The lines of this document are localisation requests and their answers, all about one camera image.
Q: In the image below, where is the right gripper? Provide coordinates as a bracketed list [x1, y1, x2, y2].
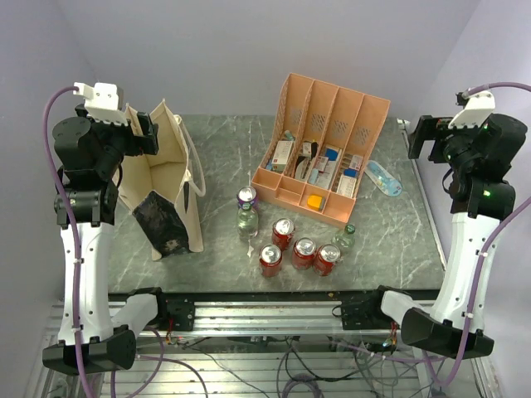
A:
[407, 114, 487, 172]

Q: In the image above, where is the cream canvas tote bag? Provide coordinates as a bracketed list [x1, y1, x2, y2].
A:
[114, 101, 206, 261]

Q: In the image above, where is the clear bottle green cap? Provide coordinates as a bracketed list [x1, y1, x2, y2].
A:
[332, 224, 356, 256]

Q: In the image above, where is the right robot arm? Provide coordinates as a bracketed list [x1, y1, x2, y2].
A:
[365, 114, 528, 359]

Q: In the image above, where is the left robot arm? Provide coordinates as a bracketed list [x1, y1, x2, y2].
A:
[42, 107, 169, 376]

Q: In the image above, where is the blue toothbrush blister pack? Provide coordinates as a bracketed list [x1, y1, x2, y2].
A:
[364, 160, 402, 197]

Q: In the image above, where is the white box right slot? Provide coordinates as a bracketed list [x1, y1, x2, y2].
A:
[336, 174, 357, 198]

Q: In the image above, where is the orange plastic desk organizer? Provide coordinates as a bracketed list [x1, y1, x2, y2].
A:
[251, 73, 391, 226]

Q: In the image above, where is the purple soda can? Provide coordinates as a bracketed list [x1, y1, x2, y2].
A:
[236, 186, 258, 209]

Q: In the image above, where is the white red medicine box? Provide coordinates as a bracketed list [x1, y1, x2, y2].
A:
[270, 140, 295, 172]

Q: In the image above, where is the red soda can rear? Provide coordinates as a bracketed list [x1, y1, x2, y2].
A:
[271, 218, 295, 251]

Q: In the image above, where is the red soda can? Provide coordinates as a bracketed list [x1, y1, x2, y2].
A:
[259, 244, 282, 278]
[291, 237, 317, 270]
[271, 218, 295, 251]
[313, 244, 341, 277]

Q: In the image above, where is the red soda can right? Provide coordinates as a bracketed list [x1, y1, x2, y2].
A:
[313, 244, 341, 277]

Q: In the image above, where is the red soda can left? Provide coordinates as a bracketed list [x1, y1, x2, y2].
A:
[259, 244, 282, 278]

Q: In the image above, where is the red soda can middle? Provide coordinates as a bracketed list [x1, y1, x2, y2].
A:
[291, 237, 317, 270]

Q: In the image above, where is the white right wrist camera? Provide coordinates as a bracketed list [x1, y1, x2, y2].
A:
[448, 90, 495, 129]

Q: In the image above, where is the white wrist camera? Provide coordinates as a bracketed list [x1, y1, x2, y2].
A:
[74, 82, 128, 126]
[448, 90, 495, 129]

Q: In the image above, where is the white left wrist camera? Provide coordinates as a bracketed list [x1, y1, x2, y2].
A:
[74, 82, 128, 126]

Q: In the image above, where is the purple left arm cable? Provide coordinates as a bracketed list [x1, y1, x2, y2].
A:
[43, 85, 105, 398]

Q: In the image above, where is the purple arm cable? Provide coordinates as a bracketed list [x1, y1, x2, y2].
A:
[426, 81, 531, 389]
[43, 85, 105, 398]

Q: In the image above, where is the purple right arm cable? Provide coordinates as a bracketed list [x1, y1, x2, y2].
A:
[426, 81, 531, 389]

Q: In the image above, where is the aluminium mounting rail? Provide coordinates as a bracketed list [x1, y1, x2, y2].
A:
[48, 300, 436, 337]

